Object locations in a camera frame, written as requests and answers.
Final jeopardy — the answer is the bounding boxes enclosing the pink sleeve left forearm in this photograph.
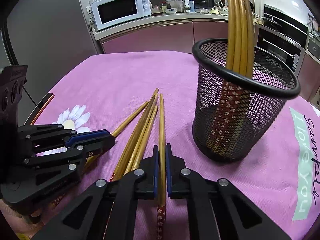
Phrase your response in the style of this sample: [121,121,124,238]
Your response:
[1,199,47,239]

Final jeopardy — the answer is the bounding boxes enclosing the smartphone with orange edge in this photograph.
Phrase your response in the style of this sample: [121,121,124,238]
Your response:
[24,93,55,125]

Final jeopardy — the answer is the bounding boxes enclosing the pink floral tablecloth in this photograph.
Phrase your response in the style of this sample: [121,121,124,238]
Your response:
[37,51,319,239]

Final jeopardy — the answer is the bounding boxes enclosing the black mesh utensil cup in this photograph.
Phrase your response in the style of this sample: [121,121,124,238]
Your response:
[192,38,300,164]

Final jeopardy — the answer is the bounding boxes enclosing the grey refrigerator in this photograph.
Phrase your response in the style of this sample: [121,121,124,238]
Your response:
[0,0,101,106]

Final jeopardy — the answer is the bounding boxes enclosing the white microwave oven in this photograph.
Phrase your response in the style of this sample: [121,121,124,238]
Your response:
[91,0,151,31]

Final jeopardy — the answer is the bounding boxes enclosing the pink lower cabinets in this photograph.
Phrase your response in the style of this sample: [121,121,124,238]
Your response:
[93,14,228,54]

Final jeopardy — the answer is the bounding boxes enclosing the white bowl on counter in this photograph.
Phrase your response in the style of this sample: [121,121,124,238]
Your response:
[165,8,178,14]

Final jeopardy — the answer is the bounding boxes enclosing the built-in black oven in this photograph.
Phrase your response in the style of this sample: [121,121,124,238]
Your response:
[257,5,308,75]

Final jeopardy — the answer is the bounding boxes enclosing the dish rack with boards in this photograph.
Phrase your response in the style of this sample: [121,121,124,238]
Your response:
[308,14,319,45]

